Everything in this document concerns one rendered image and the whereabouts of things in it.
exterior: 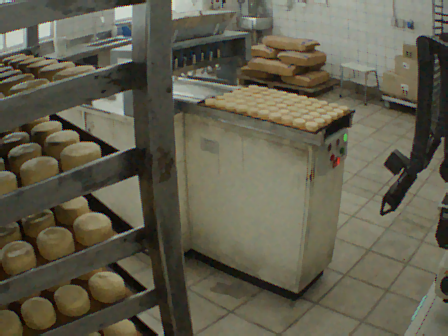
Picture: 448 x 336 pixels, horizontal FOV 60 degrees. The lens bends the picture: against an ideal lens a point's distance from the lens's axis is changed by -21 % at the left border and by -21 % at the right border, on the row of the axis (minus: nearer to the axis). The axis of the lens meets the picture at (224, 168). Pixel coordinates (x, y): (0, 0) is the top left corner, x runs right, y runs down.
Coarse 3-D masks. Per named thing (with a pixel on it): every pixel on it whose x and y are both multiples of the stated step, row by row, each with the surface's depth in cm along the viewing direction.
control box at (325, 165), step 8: (344, 128) 199; (336, 136) 190; (328, 144) 185; (344, 144) 199; (320, 152) 185; (328, 152) 187; (336, 152) 193; (320, 160) 187; (328, 160) 189; (336, 160) 195; (320, 168) 188; (328, 168) 190
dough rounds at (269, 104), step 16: (224, 96) 214; (240, 96) 214; (256, 96) 214; (272, 96) 215; (288, 96) 215; (304, 96) 215; (240, 112) 198; (256, 112) 195; (272, 112) 196; (288, 112) 192; (304, 112) 193; (320, 112) 194; (336, 112) 195; (304, 128) 180
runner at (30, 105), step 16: (128, 64) 42; (64, 80) 38; (80, 80) 39; (96, 80) 41; (112, 80) 42; (128, 80) 43; (16, 96) 35; (32, 96) 36; (48, 96) 37; (64, 96) 39; (80, 96) 40; (96, 96) 41; (0, 112) 34; (16, 112) 35; (32, 112) 37; (48, 112) 38; (0, 128) 34
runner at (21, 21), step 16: (16, 0) 31; (32, 0) 32; (48, 0) 34; (64, 0) 35; (80, 0) 36; (96, 0) 37; (112, 0) 38; (128, 0) 40; (0, 16) 31; (16, 16) 32; (32, 16) 33; (48, 16) 34; (64, 16) 35; (0, 32) 31
